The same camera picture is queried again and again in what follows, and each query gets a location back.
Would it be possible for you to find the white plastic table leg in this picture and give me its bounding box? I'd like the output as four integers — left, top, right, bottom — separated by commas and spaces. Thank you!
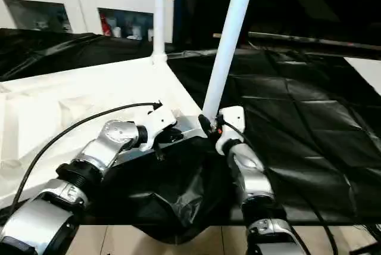
201, 0, 260, 120
150, 0, 168, 64

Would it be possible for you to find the white plastic table top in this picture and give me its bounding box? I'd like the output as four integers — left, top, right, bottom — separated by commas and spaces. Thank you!
0, 52, 210, 209

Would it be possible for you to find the black plastic mat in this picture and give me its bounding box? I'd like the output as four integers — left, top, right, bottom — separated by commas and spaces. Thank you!
0, 27, 381, 245

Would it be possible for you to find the black metal rod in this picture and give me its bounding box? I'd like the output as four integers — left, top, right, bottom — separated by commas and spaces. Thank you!
213, 30, 381, 52

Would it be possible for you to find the white flat panel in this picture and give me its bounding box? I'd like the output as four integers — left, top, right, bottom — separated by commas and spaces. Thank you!
343, 57, 381, 96

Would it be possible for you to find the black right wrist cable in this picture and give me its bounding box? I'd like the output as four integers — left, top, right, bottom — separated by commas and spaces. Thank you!
219, 119, 341, 255

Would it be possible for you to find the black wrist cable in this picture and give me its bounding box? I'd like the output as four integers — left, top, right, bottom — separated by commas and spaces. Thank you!
7, 101, 164, 217
219, 119, 341, 255

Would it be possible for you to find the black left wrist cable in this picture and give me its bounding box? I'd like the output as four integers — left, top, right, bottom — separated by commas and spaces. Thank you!
7, 101, 164, 217

